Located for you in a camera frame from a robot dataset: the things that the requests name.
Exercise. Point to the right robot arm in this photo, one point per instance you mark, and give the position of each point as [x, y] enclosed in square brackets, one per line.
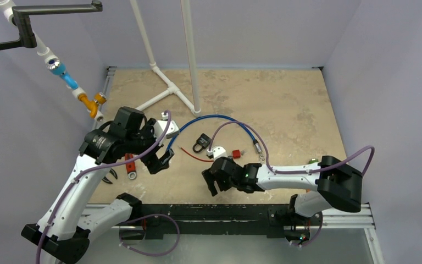
[330, 183]

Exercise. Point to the blue lock key bunch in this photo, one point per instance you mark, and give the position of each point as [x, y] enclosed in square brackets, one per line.
[261, 157]

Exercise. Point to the aluminium rail frame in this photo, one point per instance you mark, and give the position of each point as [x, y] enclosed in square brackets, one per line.
[331, 218]

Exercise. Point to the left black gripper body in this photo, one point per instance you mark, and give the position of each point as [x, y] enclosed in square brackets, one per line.
[151, 160]

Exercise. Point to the red cable lock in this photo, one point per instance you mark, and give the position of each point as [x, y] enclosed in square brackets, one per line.
[235, 154]

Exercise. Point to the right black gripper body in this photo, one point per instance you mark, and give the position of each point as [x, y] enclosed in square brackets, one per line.
[216, 174]

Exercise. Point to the red handled wrench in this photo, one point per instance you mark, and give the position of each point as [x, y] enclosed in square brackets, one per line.
[130, 167]

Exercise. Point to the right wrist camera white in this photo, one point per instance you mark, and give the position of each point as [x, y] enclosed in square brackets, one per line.
[216, 152]

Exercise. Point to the orange pipe valve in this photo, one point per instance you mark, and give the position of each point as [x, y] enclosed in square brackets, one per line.
[93, 105]

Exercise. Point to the blue pipe valve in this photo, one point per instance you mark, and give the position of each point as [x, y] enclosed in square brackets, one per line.
[58, 68]

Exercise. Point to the black padlock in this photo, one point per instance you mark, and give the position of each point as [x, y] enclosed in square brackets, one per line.
[201, 143]

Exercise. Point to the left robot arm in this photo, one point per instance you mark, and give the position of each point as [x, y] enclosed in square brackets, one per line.
[64, 234]

